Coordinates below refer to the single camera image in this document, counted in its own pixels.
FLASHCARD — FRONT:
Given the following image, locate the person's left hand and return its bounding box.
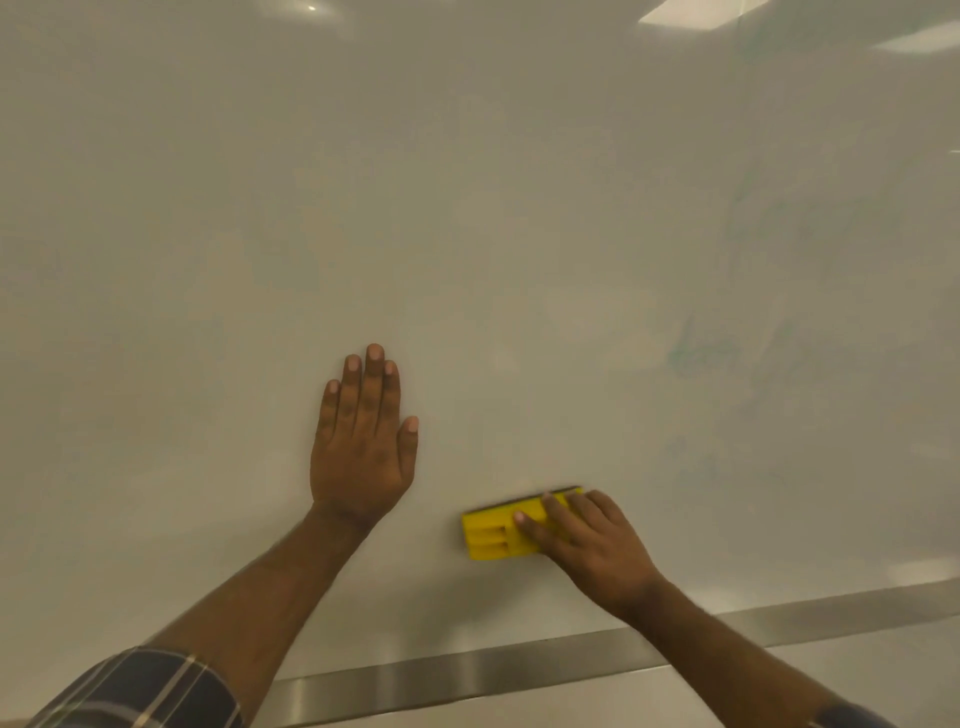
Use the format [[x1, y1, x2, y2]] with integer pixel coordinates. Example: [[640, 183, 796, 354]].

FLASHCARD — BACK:
[[309, 343, 420, 530]]

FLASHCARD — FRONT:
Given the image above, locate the person's right hand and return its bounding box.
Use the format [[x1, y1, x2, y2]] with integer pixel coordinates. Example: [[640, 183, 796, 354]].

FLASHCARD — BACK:
[[513, 489, 671, 624]]

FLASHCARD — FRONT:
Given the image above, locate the yellow whiteboard eraser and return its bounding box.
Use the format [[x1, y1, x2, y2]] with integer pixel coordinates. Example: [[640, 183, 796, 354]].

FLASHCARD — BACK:
[[460, 486, 586, 562]]

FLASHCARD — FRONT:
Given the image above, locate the person's right forearm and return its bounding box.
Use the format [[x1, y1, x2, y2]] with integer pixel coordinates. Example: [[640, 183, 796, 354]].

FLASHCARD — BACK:
[[624, 577, 843, 728]]

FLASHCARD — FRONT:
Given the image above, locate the person's left forearm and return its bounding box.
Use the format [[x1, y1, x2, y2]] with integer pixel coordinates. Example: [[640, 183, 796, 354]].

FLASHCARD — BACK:
[[146, 504, 376, 723]]

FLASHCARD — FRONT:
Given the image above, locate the metal whiteboard tray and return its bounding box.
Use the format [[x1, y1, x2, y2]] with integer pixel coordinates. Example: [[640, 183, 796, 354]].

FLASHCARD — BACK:
[[253, 577, 960, 728]]

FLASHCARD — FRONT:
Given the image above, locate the white whiteboard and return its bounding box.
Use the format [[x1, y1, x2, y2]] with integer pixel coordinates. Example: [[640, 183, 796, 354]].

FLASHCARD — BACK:
[[0, 0, 960, 685]]

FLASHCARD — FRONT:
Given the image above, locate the plaid left shirt sleeve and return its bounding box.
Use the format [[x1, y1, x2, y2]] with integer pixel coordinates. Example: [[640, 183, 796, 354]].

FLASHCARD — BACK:
[[26, 646, 249, 728]]

